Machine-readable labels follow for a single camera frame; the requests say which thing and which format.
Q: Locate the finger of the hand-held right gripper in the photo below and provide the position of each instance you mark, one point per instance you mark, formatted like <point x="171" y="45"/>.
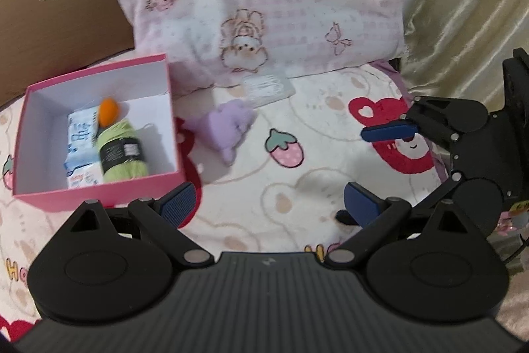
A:
<point x="386" y="131"/>
<point x="345" y="217"/>

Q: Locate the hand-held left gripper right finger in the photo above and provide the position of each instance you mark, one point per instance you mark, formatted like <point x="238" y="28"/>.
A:
<point x="361" y="206"/>

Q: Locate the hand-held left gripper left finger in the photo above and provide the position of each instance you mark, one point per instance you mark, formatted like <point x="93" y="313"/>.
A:
<point x="179" y="204"/>

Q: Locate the green yarn ball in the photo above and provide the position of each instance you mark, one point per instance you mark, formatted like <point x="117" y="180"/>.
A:
<point x="124" y="167"/>

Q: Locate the purple plush toy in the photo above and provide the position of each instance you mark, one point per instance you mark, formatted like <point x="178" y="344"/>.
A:
<point x="225" y="125"/>

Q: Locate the pink cardboard box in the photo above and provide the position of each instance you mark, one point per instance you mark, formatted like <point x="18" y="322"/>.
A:
<point x="82" y="200"/>

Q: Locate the small white wipes packet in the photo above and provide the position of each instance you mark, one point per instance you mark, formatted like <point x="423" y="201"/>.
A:
<point x="84" y="177"/>

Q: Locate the orange makeup sponge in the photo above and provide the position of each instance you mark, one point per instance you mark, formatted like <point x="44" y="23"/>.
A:
<point x="109" y="111"/>

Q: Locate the blue tissue pack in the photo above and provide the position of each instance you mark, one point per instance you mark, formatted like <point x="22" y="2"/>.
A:
<point x="80" y="138"/>

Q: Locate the clear plastic mask packet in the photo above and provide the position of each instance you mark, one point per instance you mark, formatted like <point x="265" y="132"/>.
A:
<point x="266" y="88"/>

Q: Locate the purple cloth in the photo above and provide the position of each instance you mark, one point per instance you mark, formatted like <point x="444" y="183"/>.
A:
<point x="392" y="71"/>

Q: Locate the gold curtain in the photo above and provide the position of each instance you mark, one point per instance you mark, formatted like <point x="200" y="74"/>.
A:
<point x="467" y="5"/>

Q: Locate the brown pillow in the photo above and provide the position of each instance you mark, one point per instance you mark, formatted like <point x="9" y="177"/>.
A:
<point x="62" y="38"/>

